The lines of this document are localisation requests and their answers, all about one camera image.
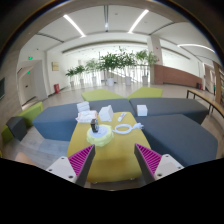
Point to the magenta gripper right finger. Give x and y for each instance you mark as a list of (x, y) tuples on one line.
[(155, 166)]

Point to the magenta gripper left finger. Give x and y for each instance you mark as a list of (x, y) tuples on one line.
[(74, 168)]

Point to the black charger plug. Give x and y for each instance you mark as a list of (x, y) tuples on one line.
[(94, 125)]

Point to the yellow ottoman table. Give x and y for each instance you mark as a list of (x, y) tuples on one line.
[(115, 161)]

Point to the grey right sofa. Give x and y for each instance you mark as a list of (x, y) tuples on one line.
[(181, 137)]

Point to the grey sofa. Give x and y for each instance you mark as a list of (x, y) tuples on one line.
[(181, 137), (156, 107), (57, 122)]

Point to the yellow round cloth pad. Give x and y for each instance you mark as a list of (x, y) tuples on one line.
[(102, 141)]

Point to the white round power socket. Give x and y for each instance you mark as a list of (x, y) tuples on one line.
[(102, 131)]

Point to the grey left sofa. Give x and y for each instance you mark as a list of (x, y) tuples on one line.
[(57, 122)]

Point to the patterned paper packet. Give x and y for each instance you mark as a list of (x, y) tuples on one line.
[(86, 116)]

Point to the white cube box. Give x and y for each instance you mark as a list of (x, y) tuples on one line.
[(142, 110)]

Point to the white small remote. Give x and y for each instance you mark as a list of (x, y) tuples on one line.
[(123, 114)]

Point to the grey back sofa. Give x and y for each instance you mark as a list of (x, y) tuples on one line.
[(156, 107)]

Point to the white tissue box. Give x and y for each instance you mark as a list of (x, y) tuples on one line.
[(106, 113)]

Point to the white stacked box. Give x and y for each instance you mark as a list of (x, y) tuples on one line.
[(84, 106)]

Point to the green side bench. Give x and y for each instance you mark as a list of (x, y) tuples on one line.
[(29, 115)]

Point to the dark grey cube stool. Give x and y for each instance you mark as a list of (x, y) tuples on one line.
[(17, 127)]

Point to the green right ottoman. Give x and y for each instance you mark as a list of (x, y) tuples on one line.
[(146, 92)]

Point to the green ottoman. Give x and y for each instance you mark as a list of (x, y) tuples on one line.
[(146, 92), (100, 94)]

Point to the green left ottoman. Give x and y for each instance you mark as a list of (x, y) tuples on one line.
[(100, 94)]

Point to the red fire extinguisher box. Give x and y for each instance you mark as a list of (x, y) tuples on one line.
[(56, 88)]

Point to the wooden bench table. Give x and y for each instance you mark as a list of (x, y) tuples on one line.
[(212, 104)]

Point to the potted plant far left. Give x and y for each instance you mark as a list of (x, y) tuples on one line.
[(70, 74)]

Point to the potted plant centre left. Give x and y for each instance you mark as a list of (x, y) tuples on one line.
[(92, 67)]

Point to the potted plant centre right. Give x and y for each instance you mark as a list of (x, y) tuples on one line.
[(126, 63)]

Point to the large potted plant centre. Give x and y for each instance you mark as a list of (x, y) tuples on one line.
[(108, 64)]

